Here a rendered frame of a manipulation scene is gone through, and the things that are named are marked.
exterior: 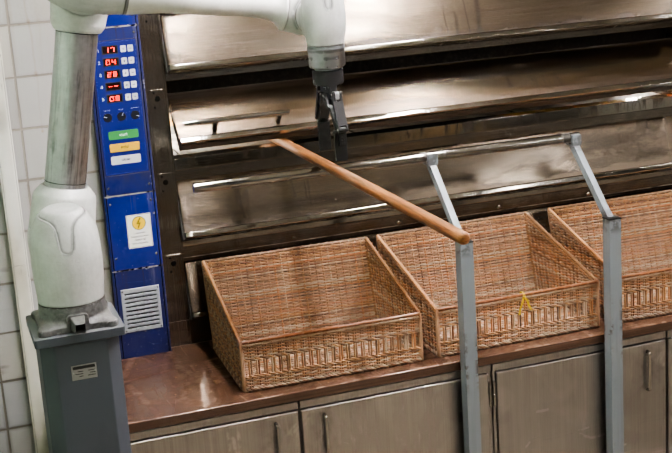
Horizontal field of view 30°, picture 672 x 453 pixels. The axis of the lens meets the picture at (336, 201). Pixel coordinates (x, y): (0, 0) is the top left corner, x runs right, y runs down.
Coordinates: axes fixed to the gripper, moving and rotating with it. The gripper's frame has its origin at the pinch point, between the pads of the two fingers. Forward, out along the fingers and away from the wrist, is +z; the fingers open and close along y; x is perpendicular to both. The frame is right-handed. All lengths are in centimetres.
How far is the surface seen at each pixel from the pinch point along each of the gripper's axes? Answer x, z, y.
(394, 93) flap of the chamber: 47, 4, -87
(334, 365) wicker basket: 8, 75, -44
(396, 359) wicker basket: 26, 74, -37
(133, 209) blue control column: -40, 29, -83
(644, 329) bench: 106, 77, -35
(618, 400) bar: 93, 96, -29
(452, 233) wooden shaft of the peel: 13.4, 12.0, 42.8
